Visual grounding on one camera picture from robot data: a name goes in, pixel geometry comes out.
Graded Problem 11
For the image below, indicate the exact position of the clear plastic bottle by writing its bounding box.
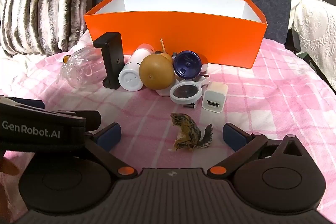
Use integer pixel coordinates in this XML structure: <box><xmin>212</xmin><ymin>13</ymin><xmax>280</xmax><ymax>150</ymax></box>
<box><xmin>58</xmin><ymin>47</ymin><xmax>106</xmax><ymax>89</ymax></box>

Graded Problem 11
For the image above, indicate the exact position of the person left hand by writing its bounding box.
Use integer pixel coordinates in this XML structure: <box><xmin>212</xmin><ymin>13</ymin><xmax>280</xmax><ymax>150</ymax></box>
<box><xmin>1</xmin><ymin>150</ymin><xmax>20</xmax><ymax>223</ymax></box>

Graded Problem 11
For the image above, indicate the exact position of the white cylindrical bottle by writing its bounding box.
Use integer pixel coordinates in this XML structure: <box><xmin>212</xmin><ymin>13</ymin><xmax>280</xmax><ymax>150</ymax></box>
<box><xmin>118</xmin><ymin>44</ymin><xmax>154</xmax><ymax>92</ymax></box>

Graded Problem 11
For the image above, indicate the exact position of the orange cardboard box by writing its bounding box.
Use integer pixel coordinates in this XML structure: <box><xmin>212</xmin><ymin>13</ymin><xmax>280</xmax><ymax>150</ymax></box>
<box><xmin>84</xmin><ymin>0</ymin><xmax>268</xmax><ymax>68</ymax></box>

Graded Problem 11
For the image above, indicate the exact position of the brown gourd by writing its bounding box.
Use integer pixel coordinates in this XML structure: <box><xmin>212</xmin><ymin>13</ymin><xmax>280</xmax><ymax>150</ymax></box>
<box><xmin>139</xmin><ymin>39</ymin><xmax>175</xmax><ymax>90</ymax></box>

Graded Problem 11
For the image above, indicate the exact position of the white round magnifier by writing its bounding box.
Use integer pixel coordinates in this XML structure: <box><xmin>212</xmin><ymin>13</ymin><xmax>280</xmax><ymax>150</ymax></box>
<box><xmin>170</xmin><ymin>81</ymin><xmax>202</xmax><ymax>105</ymax></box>

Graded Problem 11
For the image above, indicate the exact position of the dark blue cylindrical bottle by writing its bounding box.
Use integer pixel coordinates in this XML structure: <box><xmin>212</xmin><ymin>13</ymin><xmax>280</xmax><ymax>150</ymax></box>
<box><xmin>173</xmin><ymin>51</ymin><xmax>209</xmax><ymax>80</ymax></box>

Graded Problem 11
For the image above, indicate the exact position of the white lace sofa cover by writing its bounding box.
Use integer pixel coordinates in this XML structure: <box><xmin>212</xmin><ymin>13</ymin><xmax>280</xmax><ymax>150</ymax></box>
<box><xmin>289</xmin><ymin>0</ymin><xmax>335</xmax><ymax>88</ymax></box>

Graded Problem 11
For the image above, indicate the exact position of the black phone clamp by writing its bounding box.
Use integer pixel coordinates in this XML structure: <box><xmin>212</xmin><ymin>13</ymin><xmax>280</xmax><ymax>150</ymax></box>
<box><xmin>93</xmin><ymin>32</ymin><xmax>125</xmax><ymax>90</ymax></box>

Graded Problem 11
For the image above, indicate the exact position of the white usb charger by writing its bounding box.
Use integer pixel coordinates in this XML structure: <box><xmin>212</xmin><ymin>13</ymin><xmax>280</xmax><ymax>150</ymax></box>
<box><xmin>202</xmin><ymin>81</ymin><xmax>228</xmax><ymax>113</ymax></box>

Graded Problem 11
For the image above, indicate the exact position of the pink plaid blanket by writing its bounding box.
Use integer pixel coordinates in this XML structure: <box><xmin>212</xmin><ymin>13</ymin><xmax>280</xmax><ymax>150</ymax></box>
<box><xmin>1</xmin><ymin>39</ymin><xmax>335</xmax><ymax>221</ymax></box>

